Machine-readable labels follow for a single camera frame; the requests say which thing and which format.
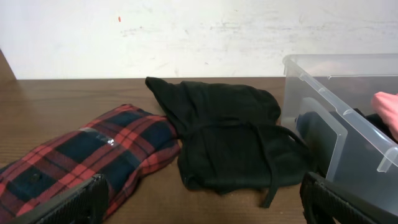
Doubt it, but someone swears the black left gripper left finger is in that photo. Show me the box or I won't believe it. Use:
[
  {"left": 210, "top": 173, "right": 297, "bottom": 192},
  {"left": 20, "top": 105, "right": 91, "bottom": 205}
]
[{"left": 7, "top": 174, "right": 109, "bottom": 224}]

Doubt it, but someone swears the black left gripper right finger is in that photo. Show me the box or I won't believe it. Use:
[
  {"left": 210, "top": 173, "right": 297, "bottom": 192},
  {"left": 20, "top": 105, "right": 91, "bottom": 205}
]
[{"left": 300, "top": 172, "right": 397, "bottom": 224}]

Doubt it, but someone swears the small black garment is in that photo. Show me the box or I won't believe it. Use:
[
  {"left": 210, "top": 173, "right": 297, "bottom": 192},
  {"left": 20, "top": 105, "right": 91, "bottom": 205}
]
[{"left": 295, "top": 108, "right": 397, "bottom": 177}]

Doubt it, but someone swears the large black garment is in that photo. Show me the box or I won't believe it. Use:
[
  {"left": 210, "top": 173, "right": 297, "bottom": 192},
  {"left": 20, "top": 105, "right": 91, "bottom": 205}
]
[{"left": 145, "top": 77, "right": 317, "bottom": 208}]

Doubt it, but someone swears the pink printed t-shirt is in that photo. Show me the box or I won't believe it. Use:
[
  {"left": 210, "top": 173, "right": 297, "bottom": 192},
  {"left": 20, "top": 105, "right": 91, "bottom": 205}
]
[{"left": 371, "top": 91, "right": 397, "bottom": 140}]

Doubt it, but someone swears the red plaid folded shirt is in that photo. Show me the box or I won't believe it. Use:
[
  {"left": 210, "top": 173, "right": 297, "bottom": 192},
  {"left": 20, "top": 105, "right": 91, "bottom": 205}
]
[{"left": 1, "top": 104, "right": 180, "bottom": 223}]

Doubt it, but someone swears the clear plastic storage bin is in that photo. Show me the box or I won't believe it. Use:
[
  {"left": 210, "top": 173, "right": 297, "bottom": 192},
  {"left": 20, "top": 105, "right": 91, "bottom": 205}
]
[{"left": 281, "top": 54, "right": 397, "bottom": 214}]

